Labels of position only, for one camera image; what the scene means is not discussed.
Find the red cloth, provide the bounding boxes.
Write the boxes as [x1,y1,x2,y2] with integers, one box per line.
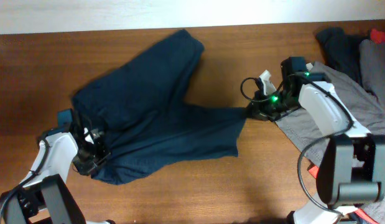
[369,29,385,44]

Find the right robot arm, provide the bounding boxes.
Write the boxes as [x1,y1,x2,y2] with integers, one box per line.
[247,57,385,223]

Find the red and black garment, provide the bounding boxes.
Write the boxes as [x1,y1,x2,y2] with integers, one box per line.
[307,165,379,224]

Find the navy blue shorts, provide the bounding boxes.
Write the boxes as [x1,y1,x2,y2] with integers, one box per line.
[72,30,246,185]

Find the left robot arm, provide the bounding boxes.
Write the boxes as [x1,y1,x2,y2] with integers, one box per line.
[0,109,111,224]

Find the grey shorts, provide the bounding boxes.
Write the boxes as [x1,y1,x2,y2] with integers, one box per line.
[274,61,385,167]

